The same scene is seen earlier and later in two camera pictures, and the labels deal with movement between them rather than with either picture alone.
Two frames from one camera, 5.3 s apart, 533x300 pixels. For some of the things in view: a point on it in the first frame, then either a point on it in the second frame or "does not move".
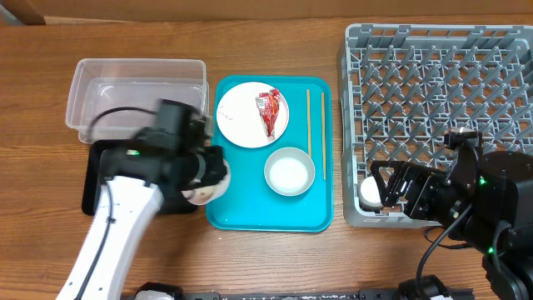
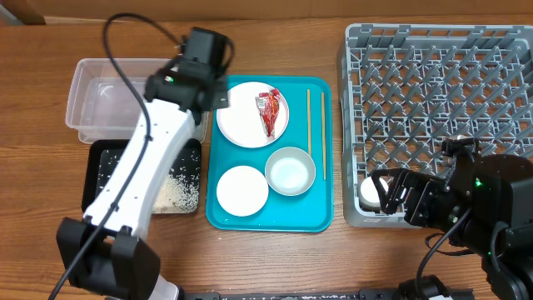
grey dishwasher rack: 402,87 does not move
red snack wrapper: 269,107 does not move
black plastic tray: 164,202 does not move
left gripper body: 210,166 to 221,98
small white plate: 209,194 to 242,191
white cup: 369,197 does not move
